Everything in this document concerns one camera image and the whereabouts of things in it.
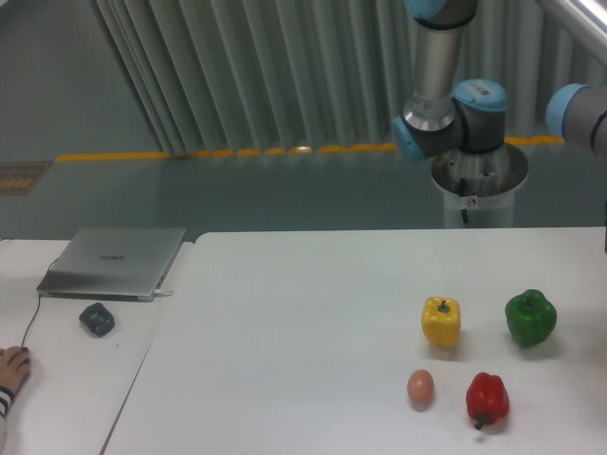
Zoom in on person's hand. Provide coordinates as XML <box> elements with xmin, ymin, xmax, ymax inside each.
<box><xmin>0</xmin><ymin>346</ymin><xmax>31</xmax><ymax>396</ymax></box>

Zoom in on striped sleeve forearm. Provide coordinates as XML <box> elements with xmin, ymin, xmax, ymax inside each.
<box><xmin>0</xmin><ymin>386</ymin><xmax>15</xmax><ymax>451</ymax></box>

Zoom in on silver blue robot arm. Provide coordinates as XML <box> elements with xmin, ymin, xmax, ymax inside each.
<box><xmin>393</xmin><ymin>1</ymin><xmax>606</xmax><ymax>161</ymax></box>

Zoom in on small dark grey device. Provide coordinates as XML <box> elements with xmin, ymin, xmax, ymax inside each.
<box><xmin>79</xmin><ymin>302</ymin><xmax>116</xmax><ymax>337</ymax></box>

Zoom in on silver closed laptop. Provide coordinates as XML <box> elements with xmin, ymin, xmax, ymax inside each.
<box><xmin>37</xmin><ymin>227</ymin><xmax>186</xmax><ymax>301</ymax></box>

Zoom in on grey pleated curtain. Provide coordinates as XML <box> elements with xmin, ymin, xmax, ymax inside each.
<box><xmin>94</xmin><ymin>1</ymin><xmax>606</xmax><ymax>156</ymax></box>

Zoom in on brown egg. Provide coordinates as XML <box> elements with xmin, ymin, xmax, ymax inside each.
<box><xmin>407</xmin><ymin>370</ymin><xmax>434</xmax><ymax>406</ymax></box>

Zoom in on yellow bell pepper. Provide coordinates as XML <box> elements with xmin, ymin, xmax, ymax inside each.
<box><xmin>421</xmin><ymin>297</ymin><xmax>461</xmax><ymax>348</ymax></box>

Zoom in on red bell pepper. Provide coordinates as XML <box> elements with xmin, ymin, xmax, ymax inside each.
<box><xmin>466</xmin><ymin>372</ymin><xmax>510</xmax><ymax>430</ymax></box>

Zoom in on green bell pepper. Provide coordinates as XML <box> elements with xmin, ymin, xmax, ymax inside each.
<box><xmin>505</xmin><ymin>289</ymin><xmax>558</xmax><ymax>349</ymax></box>

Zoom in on thin dark mouse cable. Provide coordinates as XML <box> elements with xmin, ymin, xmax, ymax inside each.
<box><xmin>19</xmin><ymin>294</ymin><xmax>43</xmax><ymax>349</ymax></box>

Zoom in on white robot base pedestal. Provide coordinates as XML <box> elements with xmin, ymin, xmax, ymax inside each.
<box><xmin>432</xmin><ymin>143</ymin><xmax>529</xmax><ymax>228</ymax></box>

